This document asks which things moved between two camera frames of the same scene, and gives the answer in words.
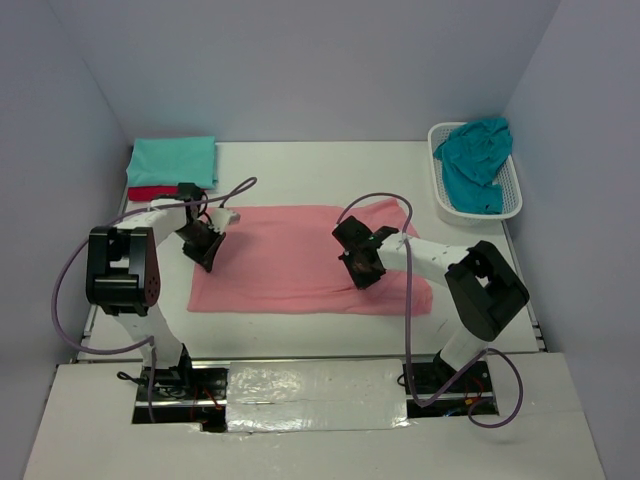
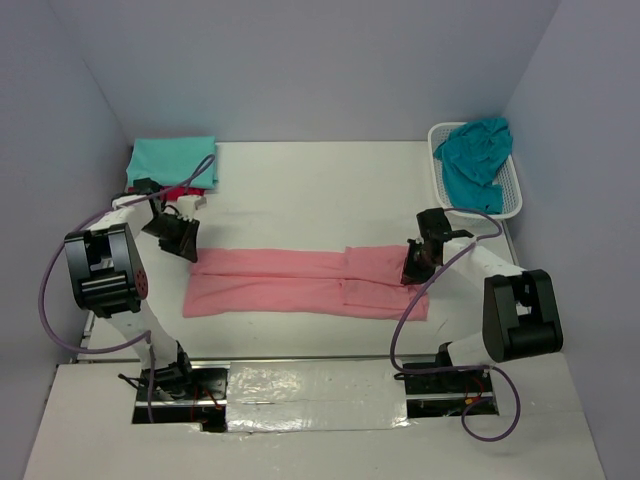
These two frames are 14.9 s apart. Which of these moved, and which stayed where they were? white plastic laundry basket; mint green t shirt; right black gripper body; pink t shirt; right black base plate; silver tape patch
Moved: pink t shirt; right black gripper body
Stayed: mint green t shirt; right black base plate; silver tape patch; white plastic laundry basket
